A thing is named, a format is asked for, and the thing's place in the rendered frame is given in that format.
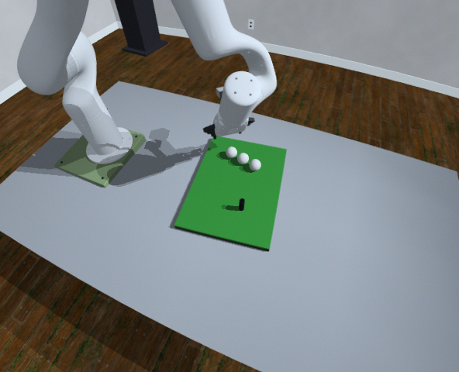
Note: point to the white ball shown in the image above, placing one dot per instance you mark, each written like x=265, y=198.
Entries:
x=231, y=152
x=255, y=165
x=242, y=158

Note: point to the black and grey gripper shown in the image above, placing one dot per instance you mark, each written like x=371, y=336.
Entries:
x=221, y=130

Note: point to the green turf mat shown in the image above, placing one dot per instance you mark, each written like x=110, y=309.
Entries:
x=231, y=202

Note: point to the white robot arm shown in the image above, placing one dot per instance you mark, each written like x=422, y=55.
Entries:
x=55, y=38

